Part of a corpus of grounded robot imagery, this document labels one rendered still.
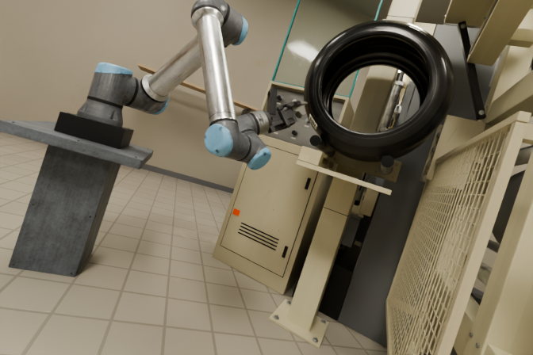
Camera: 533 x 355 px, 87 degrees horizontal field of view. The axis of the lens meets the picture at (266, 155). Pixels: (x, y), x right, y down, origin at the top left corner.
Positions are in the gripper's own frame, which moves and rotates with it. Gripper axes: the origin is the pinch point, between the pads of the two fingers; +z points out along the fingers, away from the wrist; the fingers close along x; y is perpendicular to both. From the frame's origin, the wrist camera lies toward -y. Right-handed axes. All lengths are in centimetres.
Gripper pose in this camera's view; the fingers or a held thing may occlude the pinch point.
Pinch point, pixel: (304, 102)
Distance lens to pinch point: 119.7
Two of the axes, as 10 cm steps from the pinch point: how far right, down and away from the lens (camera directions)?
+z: 8.5, -3.3, 4.1
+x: 3.4, -2.4, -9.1
